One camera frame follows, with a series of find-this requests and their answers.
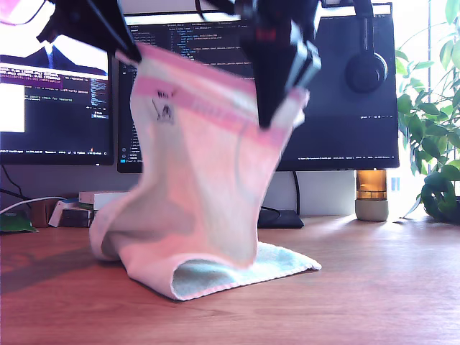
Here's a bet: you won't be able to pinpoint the white pink tea towel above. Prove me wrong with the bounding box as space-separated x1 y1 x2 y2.
88 42 323 302

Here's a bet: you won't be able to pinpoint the wide black monitor with stand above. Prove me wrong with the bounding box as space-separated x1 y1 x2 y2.
116 12 400 229

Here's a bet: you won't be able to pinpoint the black headphones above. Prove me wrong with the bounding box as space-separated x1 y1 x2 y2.
344 0 389 93

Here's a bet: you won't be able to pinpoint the black monitor with terminal screen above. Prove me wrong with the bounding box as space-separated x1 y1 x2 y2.
0 0 115 166

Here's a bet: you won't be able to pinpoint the amber glass jar grey base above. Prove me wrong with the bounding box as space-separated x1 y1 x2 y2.
354 168 390 222

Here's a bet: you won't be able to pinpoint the green leafy houseplant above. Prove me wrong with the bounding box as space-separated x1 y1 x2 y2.
395 0 460 223

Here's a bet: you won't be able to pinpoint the small dark white box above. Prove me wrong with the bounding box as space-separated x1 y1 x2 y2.
61 216 91 228
61 208 91 219

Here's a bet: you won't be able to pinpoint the brown cardboard box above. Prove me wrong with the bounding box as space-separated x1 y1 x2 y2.
28 197 58 228

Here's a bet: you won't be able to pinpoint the green snack bag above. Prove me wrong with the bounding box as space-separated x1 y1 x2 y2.
0 210 38 234

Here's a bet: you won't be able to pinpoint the black monitor cable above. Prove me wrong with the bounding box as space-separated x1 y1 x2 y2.
293 170 302 216

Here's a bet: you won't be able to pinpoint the thin black cable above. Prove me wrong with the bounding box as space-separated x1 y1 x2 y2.
0 164 23 191

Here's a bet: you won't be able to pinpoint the white cable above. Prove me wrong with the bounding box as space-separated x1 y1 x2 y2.
0 195 69 215

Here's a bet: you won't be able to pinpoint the black desk cable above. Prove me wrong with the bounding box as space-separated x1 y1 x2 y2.
0 188 32 202

